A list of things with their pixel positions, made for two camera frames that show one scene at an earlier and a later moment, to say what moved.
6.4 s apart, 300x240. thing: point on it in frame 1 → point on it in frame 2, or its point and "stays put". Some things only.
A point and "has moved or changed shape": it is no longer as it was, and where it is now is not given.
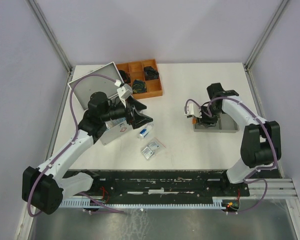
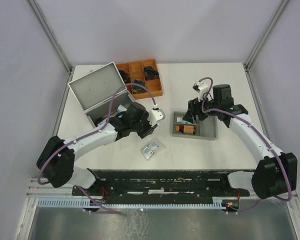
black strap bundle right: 151,73 stays put
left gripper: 137,120 → 149,130
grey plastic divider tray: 224,124 has moved or changed shape
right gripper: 206,122 → 195,109
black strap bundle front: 138,86 stays put
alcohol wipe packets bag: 149,150 stays put
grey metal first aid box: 102,80 stays put
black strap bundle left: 125,76 stays put
